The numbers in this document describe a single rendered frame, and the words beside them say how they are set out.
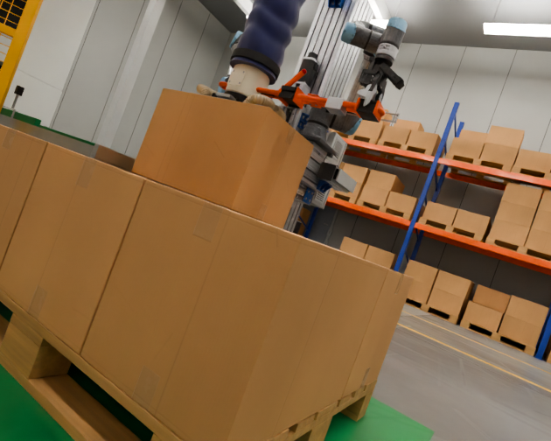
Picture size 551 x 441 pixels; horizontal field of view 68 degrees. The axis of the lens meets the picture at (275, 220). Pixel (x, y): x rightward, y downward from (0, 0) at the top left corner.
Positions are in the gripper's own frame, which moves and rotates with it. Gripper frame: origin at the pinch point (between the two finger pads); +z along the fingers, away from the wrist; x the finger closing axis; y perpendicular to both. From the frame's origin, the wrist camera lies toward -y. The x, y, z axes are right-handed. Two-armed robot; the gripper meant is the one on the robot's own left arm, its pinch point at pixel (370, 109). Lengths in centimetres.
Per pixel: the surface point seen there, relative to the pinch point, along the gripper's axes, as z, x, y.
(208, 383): 82, 79, -26
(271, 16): -30, 9, 54
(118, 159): 50, 25, 94
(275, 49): -18, 4, 50
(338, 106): 2.0, 3.5, 11.6
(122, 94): -27, -156, 378
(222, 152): 34, 21, 42
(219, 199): 51, 21, 35
